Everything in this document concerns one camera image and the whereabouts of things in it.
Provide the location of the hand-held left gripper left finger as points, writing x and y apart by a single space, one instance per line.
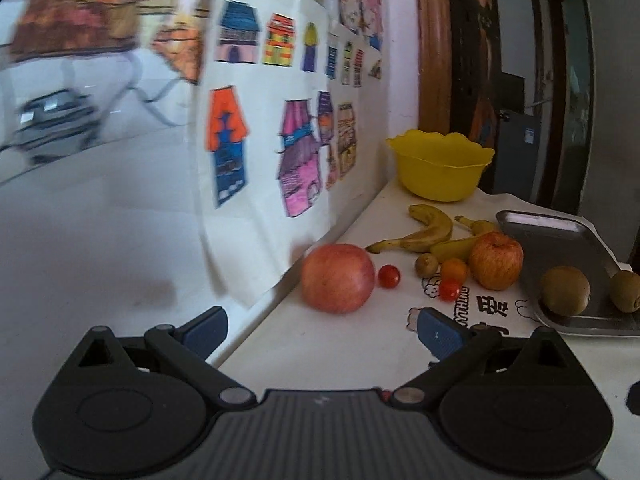
205 331

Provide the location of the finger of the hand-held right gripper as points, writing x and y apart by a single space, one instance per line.
635 397

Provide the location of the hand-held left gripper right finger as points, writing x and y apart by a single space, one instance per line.
440 334

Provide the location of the cherry tomato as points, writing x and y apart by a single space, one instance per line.
389 276
449 290

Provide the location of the small orange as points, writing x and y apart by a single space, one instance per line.
455 269

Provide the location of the small brown kiwi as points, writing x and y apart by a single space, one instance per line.
426 265

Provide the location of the red and yellow apple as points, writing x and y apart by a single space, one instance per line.
496 261

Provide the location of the spotted yellow banana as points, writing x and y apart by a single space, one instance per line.
436 225

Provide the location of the large red apple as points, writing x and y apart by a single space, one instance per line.
337 280

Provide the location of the large brown kiwi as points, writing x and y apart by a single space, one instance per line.
565 291

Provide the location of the metal tray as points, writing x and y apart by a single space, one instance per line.
560 245

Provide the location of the printed white tablecloth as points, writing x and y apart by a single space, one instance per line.
370 345

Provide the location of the yellow plastic bowl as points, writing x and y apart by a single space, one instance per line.
440 170

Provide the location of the grey cabinet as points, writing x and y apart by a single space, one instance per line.
515 155

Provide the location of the coloured houses drawing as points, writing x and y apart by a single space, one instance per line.
270 110

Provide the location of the black appliance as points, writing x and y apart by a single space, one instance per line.
512 91

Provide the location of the dark figure door poster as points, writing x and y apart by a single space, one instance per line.
475 70

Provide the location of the boy cartoon drawing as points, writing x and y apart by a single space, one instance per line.
75 35

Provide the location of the girl with teddy drawing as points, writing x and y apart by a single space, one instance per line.
360 0

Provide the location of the dark wooden door frame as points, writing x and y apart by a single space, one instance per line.
555 85

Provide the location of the brown wooden door frame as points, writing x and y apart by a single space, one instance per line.
432 50

